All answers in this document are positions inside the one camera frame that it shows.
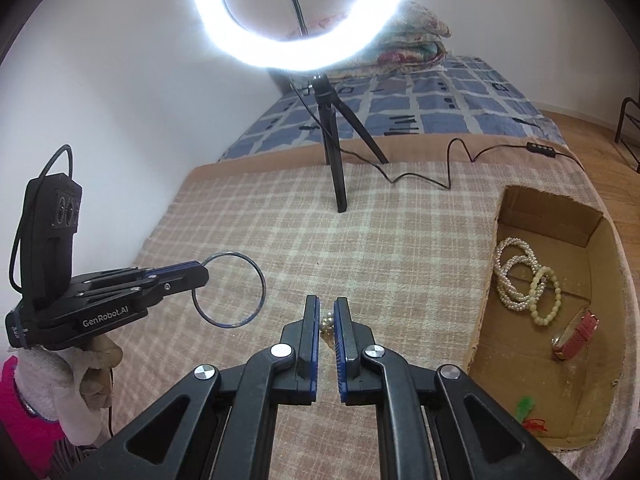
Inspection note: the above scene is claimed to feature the black metal clothes rack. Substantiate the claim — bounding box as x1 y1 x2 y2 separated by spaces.
614 96 640 173

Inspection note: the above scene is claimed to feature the white pearl necklace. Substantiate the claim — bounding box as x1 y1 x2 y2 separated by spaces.
494 236 545 312
320 311 337 350

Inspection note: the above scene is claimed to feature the red wrist watch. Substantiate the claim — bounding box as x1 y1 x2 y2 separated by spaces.
551 307 601 362

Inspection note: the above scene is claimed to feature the cardboard box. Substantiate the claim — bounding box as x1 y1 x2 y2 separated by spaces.
462 185 630 453

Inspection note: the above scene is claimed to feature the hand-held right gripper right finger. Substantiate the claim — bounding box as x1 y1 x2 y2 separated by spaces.
333 296 576 480

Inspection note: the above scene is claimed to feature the person's left hand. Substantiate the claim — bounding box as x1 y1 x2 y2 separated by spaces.
80 334 124 396

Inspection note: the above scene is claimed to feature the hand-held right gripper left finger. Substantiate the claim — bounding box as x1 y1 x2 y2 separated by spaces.
65 294 321 480

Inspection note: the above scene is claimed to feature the black bangle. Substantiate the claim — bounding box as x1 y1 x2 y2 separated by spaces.
191 251 266 330

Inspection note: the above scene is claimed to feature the cream bead bracelet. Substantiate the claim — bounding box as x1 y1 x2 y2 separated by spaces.
530 266 562 327

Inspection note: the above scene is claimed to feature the white ring light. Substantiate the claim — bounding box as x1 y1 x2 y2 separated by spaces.
190 0 403 71

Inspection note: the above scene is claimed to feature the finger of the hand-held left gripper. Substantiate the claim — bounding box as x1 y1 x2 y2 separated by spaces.
65 265 211 312
70 259 208 289

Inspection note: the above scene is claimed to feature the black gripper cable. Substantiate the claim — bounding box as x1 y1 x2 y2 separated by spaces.
10 144 72 293

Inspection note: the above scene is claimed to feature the blue patterned bed sheet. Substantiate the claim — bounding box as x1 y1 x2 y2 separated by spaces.
217 55 568 163

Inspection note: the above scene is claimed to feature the black tripod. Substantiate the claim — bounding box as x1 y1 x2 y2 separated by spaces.
300 72 390 213

